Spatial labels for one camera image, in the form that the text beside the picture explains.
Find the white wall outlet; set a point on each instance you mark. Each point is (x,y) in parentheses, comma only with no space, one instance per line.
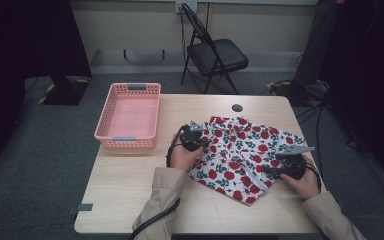
(186,6)

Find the person's left hand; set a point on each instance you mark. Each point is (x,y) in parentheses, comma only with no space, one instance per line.
(181,158)

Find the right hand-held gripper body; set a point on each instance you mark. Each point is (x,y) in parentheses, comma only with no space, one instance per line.
(295,165)

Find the white shirt with red flowers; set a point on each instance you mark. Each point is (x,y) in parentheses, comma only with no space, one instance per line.
(240,156)

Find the grey clip on table edge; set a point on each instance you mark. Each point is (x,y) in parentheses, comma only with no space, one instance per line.
(85,207)

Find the dark curtain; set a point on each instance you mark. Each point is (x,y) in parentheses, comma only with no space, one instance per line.
(370,83)
(20,66)

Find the black folding chair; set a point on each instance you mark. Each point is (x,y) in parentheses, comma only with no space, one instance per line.
(218,55)

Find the round grey table grommet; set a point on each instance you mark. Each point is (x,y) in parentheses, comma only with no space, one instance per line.
(237,108)

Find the pink plastic basket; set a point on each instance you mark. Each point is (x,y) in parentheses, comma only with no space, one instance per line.
(131,118)

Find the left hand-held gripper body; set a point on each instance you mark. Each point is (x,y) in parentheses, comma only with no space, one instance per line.
(191,138)

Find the black stand base yellow tape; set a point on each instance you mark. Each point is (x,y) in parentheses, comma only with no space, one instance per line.
(68,91)

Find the person's right hand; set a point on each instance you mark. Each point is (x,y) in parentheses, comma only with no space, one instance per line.
(308,185)

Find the dark equipment on floor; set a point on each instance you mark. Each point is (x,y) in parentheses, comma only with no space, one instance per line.
(300,91)

